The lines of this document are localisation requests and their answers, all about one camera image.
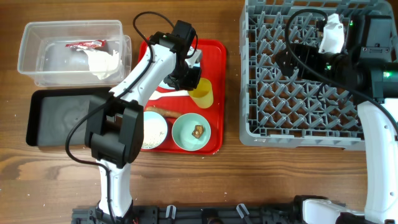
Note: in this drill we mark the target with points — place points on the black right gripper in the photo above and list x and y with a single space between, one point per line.
308 55

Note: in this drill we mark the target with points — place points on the light blue plate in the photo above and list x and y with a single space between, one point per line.
165 86

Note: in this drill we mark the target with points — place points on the grey plastic dishwasher rack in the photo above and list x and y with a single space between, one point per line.
280 111

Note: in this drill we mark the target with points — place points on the light blue rice bowl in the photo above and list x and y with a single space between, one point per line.
152 115

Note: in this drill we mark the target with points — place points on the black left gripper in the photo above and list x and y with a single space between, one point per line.
189 84

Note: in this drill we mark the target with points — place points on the yellow plastic cup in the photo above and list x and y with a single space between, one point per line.
202 95

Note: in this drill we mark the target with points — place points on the brown food scrap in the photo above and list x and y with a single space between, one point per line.
198 131

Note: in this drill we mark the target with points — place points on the red snack wrapper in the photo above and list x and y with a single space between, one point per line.
87 44

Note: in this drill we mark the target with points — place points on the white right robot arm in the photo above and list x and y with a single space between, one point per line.
356 58

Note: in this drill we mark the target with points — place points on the white napkin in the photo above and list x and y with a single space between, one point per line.
102 64

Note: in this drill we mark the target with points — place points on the brown carrot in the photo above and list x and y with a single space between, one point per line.
163 112

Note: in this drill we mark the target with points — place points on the clear plastic waste bin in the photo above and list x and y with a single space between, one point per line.
44 57

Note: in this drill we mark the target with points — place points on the white plastic spoon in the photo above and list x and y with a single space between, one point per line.
157 95

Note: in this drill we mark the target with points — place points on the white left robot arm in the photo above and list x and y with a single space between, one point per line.
115 121

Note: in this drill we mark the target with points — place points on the red plastic tray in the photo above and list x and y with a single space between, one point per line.
213 66

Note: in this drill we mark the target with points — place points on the black waste tray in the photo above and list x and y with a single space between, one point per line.
54 112

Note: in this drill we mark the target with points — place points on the green bowl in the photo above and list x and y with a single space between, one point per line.
182 132

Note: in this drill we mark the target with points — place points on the white rice pile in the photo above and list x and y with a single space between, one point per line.
155 132

